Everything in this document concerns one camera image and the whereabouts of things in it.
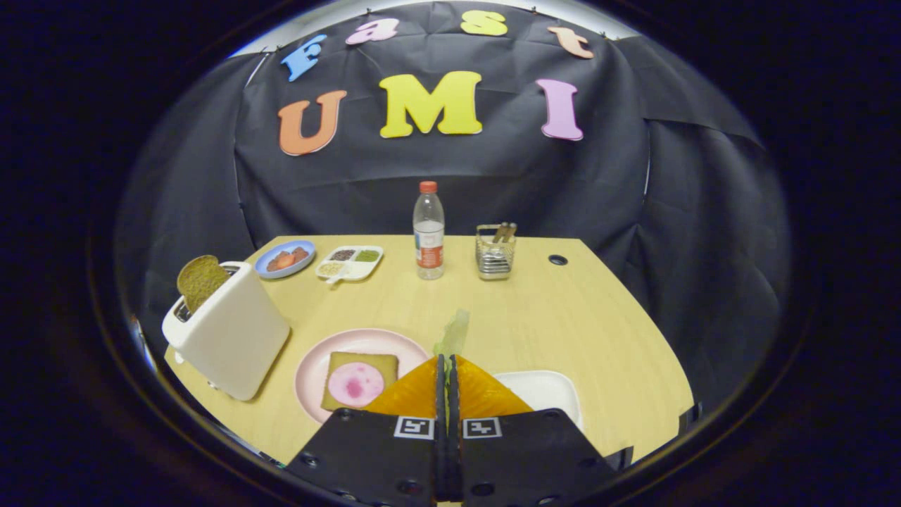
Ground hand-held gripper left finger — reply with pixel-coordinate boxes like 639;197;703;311
285;354;448;507

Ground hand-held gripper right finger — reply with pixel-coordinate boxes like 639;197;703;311
449;354;619;507

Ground green lettuce leaf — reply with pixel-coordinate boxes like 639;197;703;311
432;308;470;360

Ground brown toast bread slice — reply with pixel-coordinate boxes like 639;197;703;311
176;255;232;315

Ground white rectangular plate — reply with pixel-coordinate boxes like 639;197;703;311
493;370;584;430

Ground bread slice with ham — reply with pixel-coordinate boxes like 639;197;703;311
321;351;400;413

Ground pink plate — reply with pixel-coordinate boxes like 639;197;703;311
294;328;431;425

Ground white toaster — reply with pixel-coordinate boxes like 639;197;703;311
162;261;291;402

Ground white compartment tray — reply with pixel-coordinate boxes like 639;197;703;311
315;245;384;284

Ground brown meat pieces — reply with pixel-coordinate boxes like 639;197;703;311
267;246;310;273

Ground clear plastic water bottle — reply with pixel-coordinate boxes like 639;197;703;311
412;181;446;280

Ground blue plate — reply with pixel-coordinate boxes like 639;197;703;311
255;240;317;280

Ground black backdrop cloth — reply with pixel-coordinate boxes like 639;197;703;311
113;0;793;423

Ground metal wire utensil holder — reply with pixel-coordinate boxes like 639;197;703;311
475;223;518;281

